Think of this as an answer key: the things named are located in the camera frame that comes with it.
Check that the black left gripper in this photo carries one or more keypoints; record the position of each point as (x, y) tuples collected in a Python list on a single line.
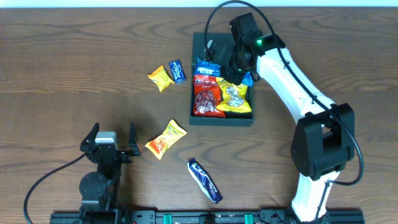
[(125, 154)]

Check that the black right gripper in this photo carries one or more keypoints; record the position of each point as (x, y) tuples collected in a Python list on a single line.
[(229, 74)]

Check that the black cardboard box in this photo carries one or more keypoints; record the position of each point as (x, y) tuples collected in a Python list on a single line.
[(231, 119)]

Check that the yellow Hacks candy bag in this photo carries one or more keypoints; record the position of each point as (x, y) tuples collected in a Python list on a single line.
[(233, 97)]

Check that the blue cookie roll pack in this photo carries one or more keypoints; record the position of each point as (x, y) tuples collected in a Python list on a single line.
[(204, 67)]

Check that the red Hacks candy bag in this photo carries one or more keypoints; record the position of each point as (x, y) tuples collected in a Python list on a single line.
[(207, 96)]

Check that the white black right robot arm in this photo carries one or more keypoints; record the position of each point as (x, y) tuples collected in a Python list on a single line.
[(321, 146)]

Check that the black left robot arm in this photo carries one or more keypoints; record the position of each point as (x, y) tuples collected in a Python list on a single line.
[(99, 189)]

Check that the orange yellow snack packet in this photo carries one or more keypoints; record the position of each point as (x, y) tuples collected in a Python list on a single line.
[(159, 145)]

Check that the blue eclipse mint tin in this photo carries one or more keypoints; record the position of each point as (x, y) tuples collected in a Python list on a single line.
[(177, 71)]

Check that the small yellow biscuit packet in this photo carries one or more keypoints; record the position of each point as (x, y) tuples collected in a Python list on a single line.
[(161, 78)]

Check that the dark blue wafer packet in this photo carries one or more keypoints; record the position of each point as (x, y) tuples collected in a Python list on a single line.
[(204, 181)]

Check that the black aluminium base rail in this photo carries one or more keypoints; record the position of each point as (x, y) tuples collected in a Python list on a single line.
[(186, 217)]

